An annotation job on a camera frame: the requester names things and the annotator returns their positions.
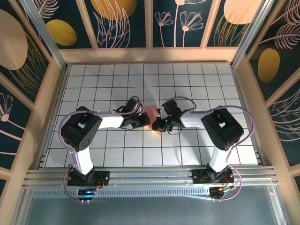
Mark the pink cloth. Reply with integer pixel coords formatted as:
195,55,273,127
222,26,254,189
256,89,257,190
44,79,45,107
143,105,163,137

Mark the white gridded table mat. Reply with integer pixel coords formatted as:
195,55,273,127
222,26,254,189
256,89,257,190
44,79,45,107
44,62,260,167

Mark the small electronics board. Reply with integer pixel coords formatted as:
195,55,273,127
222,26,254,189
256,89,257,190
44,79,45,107
77,187,105,197
208,184,236,195

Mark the grey metal panel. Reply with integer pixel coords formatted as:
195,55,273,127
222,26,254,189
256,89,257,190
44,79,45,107
14,186,288,225

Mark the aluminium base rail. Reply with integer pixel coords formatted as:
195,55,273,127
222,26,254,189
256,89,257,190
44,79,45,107
23,165,280,188

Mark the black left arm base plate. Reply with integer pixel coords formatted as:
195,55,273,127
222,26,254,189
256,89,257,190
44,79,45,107
67,170,111,188

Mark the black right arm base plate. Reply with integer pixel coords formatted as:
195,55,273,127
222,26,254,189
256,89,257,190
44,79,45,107
191,168,235,185

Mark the slotted grey cable duct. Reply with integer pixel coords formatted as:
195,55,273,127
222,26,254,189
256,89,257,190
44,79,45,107
32,188,213,198

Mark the aluminium side rail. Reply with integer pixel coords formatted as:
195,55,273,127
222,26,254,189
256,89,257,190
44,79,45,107
35,65,71,171
231,65,269,168

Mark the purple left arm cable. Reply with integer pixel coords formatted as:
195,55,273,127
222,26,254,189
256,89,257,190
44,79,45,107
60,95,144,203

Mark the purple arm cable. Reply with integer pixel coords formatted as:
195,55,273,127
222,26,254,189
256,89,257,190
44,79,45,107
161,96,255,202
60,95,144,203

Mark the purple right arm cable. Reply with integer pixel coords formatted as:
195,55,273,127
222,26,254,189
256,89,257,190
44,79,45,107
161,96,255,202

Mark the aluminium corner post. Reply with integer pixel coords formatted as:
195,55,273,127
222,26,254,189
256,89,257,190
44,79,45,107
230,0,275,68
18,0,70,70

